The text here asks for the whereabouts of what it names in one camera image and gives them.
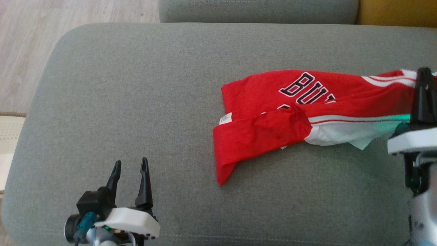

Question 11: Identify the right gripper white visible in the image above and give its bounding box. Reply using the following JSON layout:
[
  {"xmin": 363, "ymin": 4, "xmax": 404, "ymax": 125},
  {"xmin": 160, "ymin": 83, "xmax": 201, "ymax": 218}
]
[{"xmin": 387, "ymin": 67, "xmax": 437, "ymax": 196}]

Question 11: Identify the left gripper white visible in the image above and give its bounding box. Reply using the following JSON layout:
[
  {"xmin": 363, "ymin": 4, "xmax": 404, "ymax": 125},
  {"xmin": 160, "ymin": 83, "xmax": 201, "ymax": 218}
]
[{"xmin": 94, "ymin": 157, "xmax": 160, "ymax": 246}]

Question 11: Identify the red basketball jersey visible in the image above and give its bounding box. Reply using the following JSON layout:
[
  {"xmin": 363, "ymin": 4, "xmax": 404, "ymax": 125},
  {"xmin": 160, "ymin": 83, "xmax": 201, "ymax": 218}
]
[{"xmin": 212, "ymin": 68, "xmax": 437, "ymax": 187}]

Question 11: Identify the large grey sofa ottoman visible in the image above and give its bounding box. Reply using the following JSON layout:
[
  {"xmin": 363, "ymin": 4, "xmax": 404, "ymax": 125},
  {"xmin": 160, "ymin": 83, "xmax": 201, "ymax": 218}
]
[{"xmin": 2, "ymin": 22, "xmax": 437, "ymax": 246}]

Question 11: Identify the yellow sofa back cushion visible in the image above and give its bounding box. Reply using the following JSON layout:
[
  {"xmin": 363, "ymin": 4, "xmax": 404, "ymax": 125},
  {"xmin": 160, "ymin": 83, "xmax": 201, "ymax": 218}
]
[{"xmin": 356, "ymin": 0, "xmax": 437, "ymax": 28}]

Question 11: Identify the grey sofa seat cushion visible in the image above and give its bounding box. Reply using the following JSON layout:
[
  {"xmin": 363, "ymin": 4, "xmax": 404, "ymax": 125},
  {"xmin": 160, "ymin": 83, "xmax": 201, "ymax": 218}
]
[{"xmin": 158, "ymin": 0, "xmax": 360, "ymax": 24}]

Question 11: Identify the left camera cable teal plug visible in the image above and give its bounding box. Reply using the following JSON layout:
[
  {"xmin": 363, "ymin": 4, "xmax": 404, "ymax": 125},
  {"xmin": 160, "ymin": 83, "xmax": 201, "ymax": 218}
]
[{"xmin": 73, "ymin": 212, "xmax": 98, "ymax": 246}]

